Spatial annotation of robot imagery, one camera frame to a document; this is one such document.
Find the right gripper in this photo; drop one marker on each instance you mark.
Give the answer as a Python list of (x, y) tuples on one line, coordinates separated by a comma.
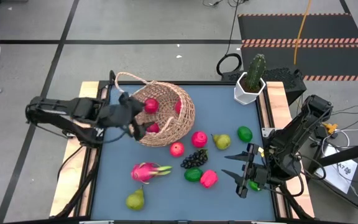
[(253, 175)]

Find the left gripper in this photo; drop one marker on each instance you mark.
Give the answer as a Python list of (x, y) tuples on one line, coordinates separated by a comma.
[(117, 113)]

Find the red yellow-speckled apple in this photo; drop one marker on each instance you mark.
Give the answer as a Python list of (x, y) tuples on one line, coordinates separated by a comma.
[(151, 105), (177, 149)]

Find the green pear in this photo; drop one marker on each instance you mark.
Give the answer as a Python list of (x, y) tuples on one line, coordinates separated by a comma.
[(135, 200), (222, 141)]

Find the red bell pepper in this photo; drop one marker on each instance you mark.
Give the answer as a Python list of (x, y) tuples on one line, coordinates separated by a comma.
[(209, 179), (178, 106)]

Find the large round dark lime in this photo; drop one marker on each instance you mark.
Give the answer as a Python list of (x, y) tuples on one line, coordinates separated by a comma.
[(193, 175)]

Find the pink red apple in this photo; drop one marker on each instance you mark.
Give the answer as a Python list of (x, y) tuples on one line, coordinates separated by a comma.
[(199, 139)]

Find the pink dragon fruit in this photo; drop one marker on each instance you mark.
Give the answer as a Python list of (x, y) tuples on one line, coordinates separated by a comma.
[(145, 172)]

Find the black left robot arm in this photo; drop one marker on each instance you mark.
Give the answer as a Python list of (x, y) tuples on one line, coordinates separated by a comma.
[(57, 109)]

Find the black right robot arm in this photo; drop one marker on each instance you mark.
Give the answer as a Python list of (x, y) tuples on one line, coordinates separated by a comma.
[(300, 133)]

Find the dark red apple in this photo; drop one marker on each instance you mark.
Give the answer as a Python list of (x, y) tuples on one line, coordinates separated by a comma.
[(154, 128)]

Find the small bright green lime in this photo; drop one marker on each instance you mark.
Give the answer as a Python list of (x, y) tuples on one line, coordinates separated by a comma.
[(254, 186)]

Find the bright green pointed lime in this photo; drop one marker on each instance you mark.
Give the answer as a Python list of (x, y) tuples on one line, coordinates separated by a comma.
[(245, 134)]

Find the dark purple grape bunch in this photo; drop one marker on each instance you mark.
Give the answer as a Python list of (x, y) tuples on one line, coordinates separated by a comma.
[(194, 159)]

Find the silver mounting plate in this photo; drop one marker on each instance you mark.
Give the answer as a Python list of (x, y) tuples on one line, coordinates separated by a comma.
[(266, 131)]

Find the wooden table side board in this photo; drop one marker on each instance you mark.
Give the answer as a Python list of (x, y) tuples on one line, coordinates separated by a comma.
[(277, 93), (85, 88)]

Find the white hexagonal plant pot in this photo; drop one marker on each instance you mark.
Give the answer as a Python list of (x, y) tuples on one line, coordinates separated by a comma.
[(242, 97)]

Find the green cactus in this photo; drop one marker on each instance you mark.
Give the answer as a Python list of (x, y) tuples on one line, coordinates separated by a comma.
[(255, 70)]

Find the white paper sheet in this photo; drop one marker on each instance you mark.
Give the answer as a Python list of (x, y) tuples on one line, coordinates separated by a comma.
[(346, 177)]

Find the black metal stand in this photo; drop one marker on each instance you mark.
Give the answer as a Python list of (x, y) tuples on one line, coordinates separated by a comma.
[(346, 154)]

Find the black mat with striped edges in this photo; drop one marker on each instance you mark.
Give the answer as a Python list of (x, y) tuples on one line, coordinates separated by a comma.
[(306, 28)]

